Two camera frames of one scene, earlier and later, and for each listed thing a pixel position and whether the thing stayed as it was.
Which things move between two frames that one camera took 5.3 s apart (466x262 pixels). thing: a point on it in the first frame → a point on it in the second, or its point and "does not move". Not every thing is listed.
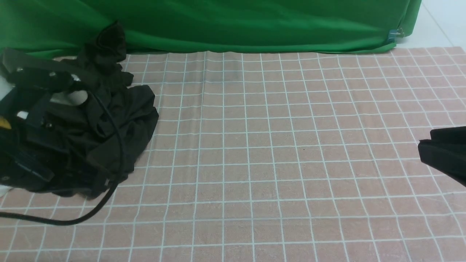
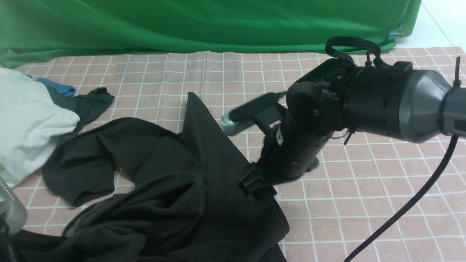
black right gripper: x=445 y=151 → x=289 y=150
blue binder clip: x=394 y=34 does not move
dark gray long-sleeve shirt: x=121 y=114 → x=180 y=197
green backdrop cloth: x=60 y=27 does not move
